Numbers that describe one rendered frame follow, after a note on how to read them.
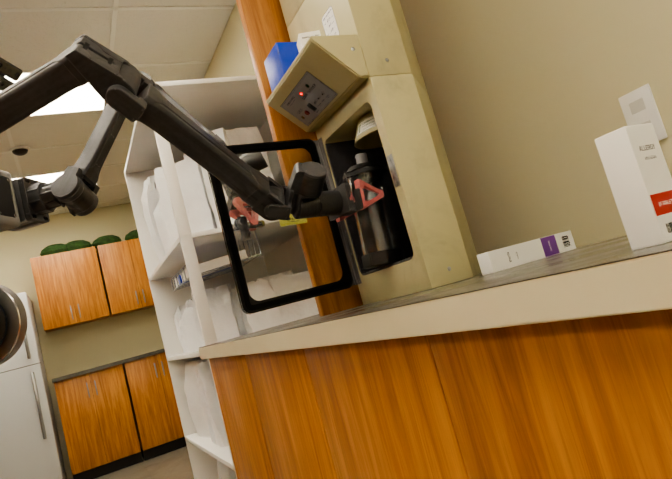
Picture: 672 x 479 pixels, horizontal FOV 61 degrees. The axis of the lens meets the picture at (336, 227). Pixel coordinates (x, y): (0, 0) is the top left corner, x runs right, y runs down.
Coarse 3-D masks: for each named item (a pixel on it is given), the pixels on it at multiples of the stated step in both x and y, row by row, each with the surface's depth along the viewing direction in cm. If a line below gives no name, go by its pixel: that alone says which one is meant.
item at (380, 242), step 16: (352, 176) 132; (368, 176) 131; (384, 176) 133; (352, 192) 133; (368, 192) 130; (384, 192) 131; (368, 208) 130; (384, 208) 130; (368, 224) 130; (384, 224) 129; (368, 240) 130; (384, 240) 129
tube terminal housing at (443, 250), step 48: (336, 0) 129; (384, 0) 129; (384, 48) 126; (384, 96) 123; (384, 144) 122; (432, 144) 125; (432, 192) 122; (432, 240) 119; (384, 288) 134; (432, 288) 117
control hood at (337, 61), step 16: (304, 48) 122; (320, 48) 119; (336, 48) 121; (352, 48) 122; (304, 64) 126; (320, 64) 124; (336, 64) 121; (352, 64) 121; (288, 80) 134; (320, 80) 128; (336, 80) 126; (352, 80) 123; (272, 96) 143; (336, 96) 131; (288, 112) 145; (304, 128) 148
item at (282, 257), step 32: (256, 160) 139; (288, 160) 143; (224, 192) 132; (256, 224) 134; (288, 224) 139; (320, 224) 143; (256, 256) 132; (288, 256) 136; (320, 256) 141; (256, 288) 130; (288, 288) 134
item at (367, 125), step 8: (360, 120) 135; (368, 120) 133; (360, 128) 134; (368, 128) 132; (376, 128) 130; (360, 136) 133; (368, 136) 144; (376, 136) 145; (360, 144) 142; (368, 144) 144; (376, 144) 146
